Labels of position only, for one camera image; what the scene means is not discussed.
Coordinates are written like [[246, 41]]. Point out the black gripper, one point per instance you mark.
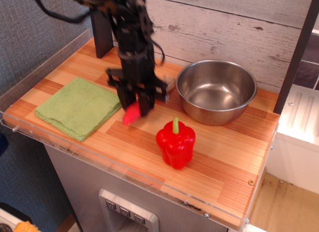
[[137, 75]]

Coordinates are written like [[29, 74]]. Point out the red handled metal fork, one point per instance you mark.
[[132, 113]]

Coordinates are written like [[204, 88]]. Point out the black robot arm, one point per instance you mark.
[[130, 24]]

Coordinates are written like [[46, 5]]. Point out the green folded cloth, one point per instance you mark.
[[79, 108]]

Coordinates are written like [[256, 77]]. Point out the red toy bell pepper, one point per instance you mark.
[[176, 142]]

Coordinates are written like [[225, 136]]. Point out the stainless steel bowl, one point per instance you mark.
[[215, 92]]

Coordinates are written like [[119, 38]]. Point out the clear acrylic edge guard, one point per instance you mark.
[[205, 196]]

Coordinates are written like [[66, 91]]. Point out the grey toy kitchen cabinet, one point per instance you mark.
[[82, 181]]

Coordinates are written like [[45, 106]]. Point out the silver dispenser panel with buttons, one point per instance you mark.
[[122, 215]]

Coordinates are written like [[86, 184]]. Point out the white toy sink unit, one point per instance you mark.
[[294, 157]]

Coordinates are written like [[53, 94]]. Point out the orange object bottom left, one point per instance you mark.
[[25, 227]]

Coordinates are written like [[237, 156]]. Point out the dark left frame post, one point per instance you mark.
[[102, 33]]

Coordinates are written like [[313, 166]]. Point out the dark frame post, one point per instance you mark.
[[102, 33], [297, 56]]

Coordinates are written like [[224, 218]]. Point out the dark right frame post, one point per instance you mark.
[[297, 56]]

